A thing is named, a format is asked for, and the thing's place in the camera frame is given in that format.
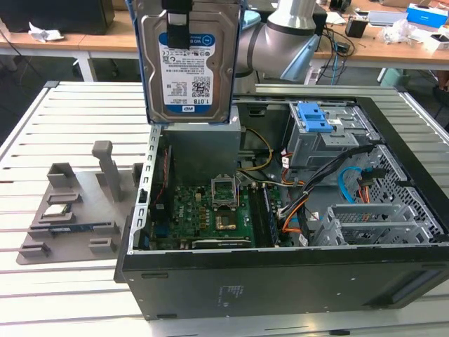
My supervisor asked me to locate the silver CPU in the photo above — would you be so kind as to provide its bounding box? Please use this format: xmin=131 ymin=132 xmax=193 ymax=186
xmin=41 ymin=203 xmax=73 ymax=217

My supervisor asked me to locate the black speaker box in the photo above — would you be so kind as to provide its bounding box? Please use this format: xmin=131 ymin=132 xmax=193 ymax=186
xmin=314 ymin=6 xmax=329 ymax=37

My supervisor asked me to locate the installed RAM stick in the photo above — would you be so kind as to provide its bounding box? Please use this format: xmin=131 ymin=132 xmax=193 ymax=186
xmin=262 ymin=185 xmax=281 ymax=246

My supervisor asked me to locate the black graphics card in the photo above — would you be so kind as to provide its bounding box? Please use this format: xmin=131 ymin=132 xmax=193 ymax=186
xmin=182 ymin=237 xmax=253 ymax=250

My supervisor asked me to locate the crumpled white paper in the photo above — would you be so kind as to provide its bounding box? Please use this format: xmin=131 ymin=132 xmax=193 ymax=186
xmin=27 ymin=21 xmax=66 ymax=43

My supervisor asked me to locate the black PC case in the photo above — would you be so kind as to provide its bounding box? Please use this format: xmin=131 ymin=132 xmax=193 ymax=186
xmin=114 ymin=91 xmax=449 ymax=322

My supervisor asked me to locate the blue plastic latch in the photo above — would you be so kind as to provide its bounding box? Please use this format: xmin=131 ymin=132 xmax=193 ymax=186
xmin=296 ymin=101 xmax=333 ymax=134

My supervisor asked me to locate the small black box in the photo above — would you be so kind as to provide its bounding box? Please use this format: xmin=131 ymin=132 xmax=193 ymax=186
xmin=345 ymin=16 xmax=369 ymax=39

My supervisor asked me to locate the locking lever wire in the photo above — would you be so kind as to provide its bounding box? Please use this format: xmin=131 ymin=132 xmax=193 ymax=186
xmin=234 ymin=171 xmax=243 ymax=211

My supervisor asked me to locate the grey power supply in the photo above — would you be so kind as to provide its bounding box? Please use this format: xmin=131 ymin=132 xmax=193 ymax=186
xmin=161 ymin=106 xmax=243 ymax=176

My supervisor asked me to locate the black wire bundle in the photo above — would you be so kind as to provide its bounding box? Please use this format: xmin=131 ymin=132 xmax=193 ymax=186
xmin=279 ymin=144 xmax=375 ymax=220

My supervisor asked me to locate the wooden desk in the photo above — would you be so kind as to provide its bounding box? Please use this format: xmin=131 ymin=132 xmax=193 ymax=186
xmin=0 ymin=6 xmax=449 ymax=66

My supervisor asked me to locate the grey optical drive cage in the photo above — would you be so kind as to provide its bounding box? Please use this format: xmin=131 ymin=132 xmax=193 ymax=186
xmin=282 ymin=101 xmax=382 ymax=176

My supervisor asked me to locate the clear plastic bag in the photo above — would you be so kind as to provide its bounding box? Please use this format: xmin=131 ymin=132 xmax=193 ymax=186
xmin=380 ymin=19 xmax=425 ymax=45

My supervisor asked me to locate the CPU socket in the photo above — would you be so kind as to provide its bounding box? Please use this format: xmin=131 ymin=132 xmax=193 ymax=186
xmin=214 ymin=206 xmax=239 ymax=231

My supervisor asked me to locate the large black box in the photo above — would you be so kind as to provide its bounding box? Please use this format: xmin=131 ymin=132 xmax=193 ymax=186
xmin=0 ymin=0 xmax=115 ymax=36

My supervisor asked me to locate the blue RAM stick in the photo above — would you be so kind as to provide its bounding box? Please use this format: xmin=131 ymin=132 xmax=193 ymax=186
xmin=30 ymin=223 xmax=108 ymax=232

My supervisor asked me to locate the blue data wire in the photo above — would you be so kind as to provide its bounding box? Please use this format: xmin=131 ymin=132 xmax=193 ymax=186
xmin=338 ymin=167 xmax=366 ymax=204

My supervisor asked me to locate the orange power wire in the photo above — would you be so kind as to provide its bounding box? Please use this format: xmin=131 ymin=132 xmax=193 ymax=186
xmin=357 ymin=168 xmax=390 ymax=204

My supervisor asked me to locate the grey flat tray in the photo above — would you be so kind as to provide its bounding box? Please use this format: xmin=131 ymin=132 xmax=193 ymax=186
xmin=368 ymin=10 xmax=408 ymax=27

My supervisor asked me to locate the orange yellow wire bundle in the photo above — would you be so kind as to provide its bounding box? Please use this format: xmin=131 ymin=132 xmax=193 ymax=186
xmin=282 ymin=196 xmax=309 ymax=234

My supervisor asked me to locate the grey parts rack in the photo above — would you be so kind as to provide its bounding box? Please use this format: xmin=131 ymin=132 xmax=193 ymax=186
xmin=16 ymin=140 xmax=145 ymax=266

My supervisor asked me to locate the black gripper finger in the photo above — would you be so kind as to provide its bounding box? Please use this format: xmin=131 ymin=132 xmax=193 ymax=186
xmin=161 ymin=0 xmax=194 ymax=49

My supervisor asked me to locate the white box with phone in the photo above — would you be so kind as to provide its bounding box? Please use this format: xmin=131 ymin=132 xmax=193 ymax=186
xmin=422 ymin=31 xmax=449 ymax=52

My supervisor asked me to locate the black RAM slot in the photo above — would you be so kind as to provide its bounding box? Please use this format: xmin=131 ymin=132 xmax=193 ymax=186
xmin=249 ymin=185 xmax=272 ymax=246

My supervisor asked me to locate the metal socket cover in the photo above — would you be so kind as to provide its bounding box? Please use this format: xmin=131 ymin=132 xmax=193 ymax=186
xmin=210 ymin=176 xmax=239 ymax=211

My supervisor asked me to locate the metal disk bay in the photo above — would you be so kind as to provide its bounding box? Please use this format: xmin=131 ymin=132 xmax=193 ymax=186
xmin=308 ymin=201 xmax=443 ymax=246

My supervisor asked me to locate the hard disk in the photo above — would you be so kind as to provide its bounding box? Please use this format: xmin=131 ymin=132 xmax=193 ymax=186
xmin=133 ymin=0 xmax=243 ymax=124

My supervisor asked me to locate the green motherboard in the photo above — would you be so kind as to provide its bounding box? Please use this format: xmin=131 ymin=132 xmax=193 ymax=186
xmin=150 ymin=182 xmax=292 ymax=249

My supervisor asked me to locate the blue white carton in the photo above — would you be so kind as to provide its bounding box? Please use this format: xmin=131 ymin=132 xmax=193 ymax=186
xmin=406 ymin=3 xmax=449 ymax=29

